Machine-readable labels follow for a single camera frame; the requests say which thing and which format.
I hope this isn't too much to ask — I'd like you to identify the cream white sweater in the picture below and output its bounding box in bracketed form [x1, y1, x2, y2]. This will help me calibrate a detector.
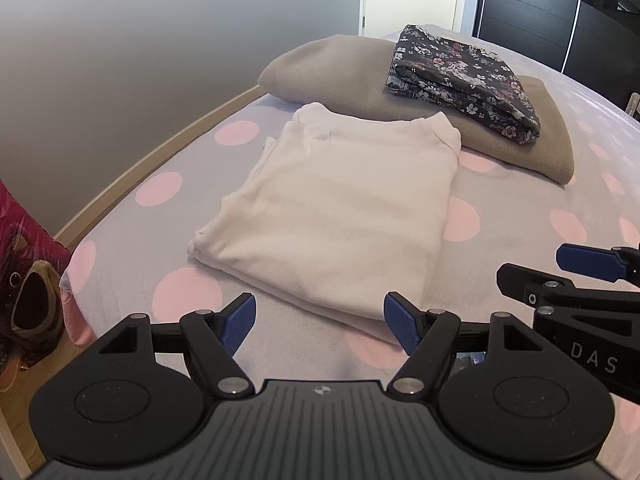
[188, 103, 461, 340]

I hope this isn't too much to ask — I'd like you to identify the red bear plush toy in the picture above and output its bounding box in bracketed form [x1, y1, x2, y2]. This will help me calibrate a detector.
[1, 186, 70, 391]

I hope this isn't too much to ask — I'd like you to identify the folded black floral garment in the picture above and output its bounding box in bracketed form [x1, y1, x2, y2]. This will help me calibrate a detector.
[386, 25, 541, 145]

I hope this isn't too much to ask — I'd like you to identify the dark wardrobe with doors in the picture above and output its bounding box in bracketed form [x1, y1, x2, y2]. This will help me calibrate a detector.
[474, 0, 639, 108]

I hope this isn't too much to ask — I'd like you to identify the folded tan brown garment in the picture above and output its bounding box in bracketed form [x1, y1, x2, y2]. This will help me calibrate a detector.
[258, 35, 574, 184]

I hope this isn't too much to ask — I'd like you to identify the wooden bed frame edge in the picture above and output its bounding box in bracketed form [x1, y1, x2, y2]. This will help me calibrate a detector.
[1, 86, 265, 479]

